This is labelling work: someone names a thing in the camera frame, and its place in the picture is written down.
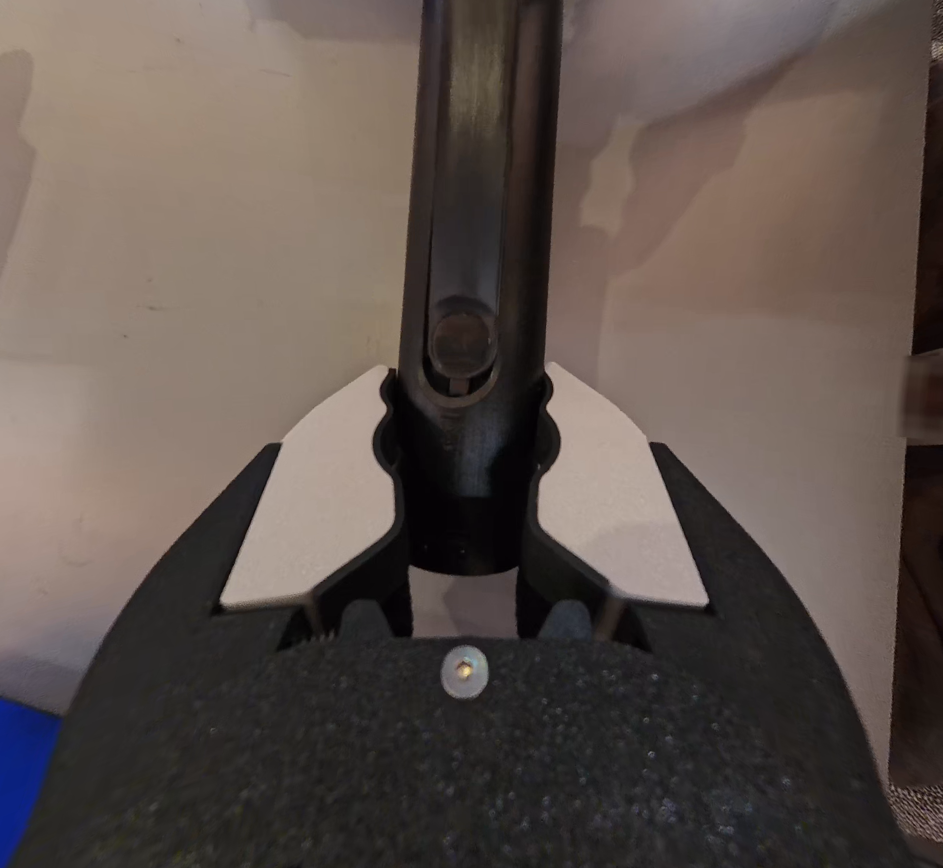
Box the black remote control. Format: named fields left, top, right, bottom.
left=398, top=0, right=567, bottom=578

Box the blue plastic bin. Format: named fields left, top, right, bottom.
left=0, top=695, right=63, bottom=868

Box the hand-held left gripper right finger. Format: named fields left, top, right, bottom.
left=518, top=361, right=710, bottom=637

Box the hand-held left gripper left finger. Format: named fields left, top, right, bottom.
left=219, top=364, right=410, bottom=629

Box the grey desk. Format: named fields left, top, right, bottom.
left=0, top=0, right=933, bottom=795

